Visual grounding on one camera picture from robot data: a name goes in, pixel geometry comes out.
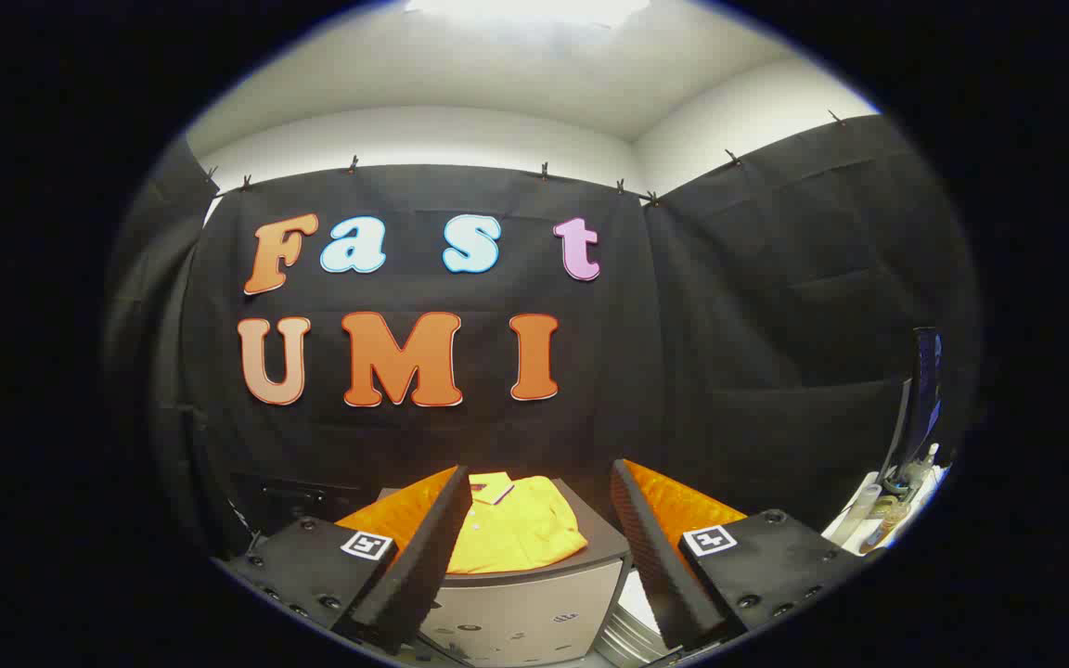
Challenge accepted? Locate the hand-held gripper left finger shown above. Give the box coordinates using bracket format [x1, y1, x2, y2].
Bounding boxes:
[219, 464, 475, 655]

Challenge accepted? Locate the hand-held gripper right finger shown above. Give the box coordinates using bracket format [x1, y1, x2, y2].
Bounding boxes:
[611, 458, 871, 652]

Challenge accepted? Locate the yellow polo shirt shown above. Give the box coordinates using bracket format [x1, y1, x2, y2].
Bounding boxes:
[446, 471, 589, 574]

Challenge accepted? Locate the dark glass washing machine lid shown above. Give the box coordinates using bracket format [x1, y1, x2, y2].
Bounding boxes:
[228, 471, 374, 535]

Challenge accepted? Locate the silver ribbed object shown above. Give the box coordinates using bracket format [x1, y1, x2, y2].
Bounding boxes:
[592, 568, 676, 668]

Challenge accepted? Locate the black backdrop cloth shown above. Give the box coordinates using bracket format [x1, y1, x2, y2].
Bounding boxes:
[103, 113, 981, 558]

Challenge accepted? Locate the clear plastic bottle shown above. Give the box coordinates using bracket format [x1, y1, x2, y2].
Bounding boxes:
[839, 482, 882, 545]

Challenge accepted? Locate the amber bottle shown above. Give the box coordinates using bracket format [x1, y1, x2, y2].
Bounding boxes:
[865, 501, 912, 552]

